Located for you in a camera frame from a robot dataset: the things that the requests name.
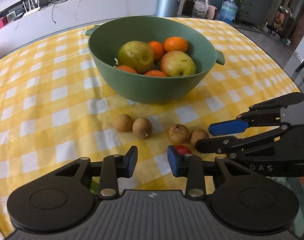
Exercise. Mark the green colander bowl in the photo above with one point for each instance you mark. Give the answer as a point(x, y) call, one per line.
point(105, 41)

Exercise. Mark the small white clock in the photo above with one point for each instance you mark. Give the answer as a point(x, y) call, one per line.
point(11, 16)

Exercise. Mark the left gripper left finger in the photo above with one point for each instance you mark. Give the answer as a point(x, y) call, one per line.
point(113, 167)

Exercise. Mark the brown longan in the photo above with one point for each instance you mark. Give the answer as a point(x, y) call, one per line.
point(123, 123)
point(198, 134)
point(179, 134)
point(142, 128)

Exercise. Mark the red cherry tomato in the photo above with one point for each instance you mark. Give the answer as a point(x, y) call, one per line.
point(182, 149)

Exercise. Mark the pink stool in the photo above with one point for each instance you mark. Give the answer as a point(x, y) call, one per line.
point(211, 12)

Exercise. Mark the yellow-green pear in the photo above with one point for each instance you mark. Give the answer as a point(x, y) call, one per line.
point(137, 55)

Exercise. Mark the grey drawer cabinet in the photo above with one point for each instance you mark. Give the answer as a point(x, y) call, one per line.
point(254, 12)

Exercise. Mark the white plastic bag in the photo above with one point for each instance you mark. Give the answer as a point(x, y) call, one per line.
point(200, 8)

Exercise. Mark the red-yellow apple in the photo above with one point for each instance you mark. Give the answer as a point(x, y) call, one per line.
point(177, 64)

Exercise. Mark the yellow checkered tablecloth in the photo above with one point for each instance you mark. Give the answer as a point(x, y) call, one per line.
point(55, 107)

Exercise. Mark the blue water jug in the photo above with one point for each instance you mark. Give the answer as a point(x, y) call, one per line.
point(228, 11)

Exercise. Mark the white wifi router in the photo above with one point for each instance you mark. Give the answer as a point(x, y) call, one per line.
point(31, 6)

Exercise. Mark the orange mandarin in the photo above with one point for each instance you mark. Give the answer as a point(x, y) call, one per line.
point(155, 73)
point(175, 43)
point(158, 49)
point(126, 69)

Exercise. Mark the grey metal trash can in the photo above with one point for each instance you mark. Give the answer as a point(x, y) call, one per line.
point(167, 8)

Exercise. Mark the white marble tv bench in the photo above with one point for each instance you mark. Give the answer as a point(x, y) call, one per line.
point(68, 15)

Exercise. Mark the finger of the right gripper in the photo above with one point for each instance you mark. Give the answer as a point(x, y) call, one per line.
point(257, 118)
point(230, 144)

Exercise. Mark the green cucumber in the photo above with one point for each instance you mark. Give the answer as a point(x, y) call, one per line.
point(94, 187)

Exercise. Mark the brown longan left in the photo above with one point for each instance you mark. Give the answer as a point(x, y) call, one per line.
point(123, 123)

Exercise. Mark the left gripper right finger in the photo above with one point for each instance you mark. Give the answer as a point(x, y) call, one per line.
point(188, 166)

